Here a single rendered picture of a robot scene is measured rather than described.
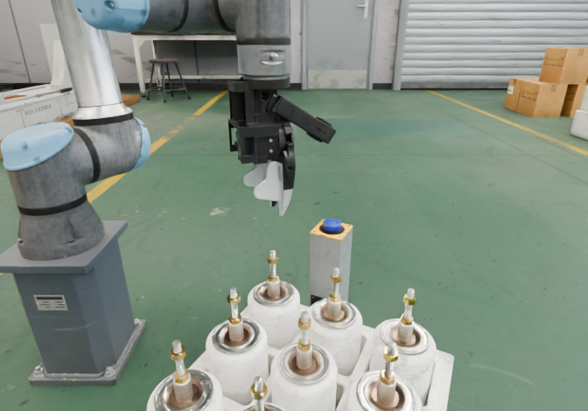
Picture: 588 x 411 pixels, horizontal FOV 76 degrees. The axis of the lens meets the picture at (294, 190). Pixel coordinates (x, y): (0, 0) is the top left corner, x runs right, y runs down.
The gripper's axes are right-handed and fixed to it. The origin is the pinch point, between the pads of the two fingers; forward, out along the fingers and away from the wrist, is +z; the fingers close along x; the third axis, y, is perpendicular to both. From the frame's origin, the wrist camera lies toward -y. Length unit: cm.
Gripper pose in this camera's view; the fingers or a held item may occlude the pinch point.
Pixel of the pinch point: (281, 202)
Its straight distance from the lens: 62.1
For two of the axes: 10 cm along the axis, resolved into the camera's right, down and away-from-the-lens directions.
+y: -9.2, 1.5, -3.6
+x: 3.8, 3.5, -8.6
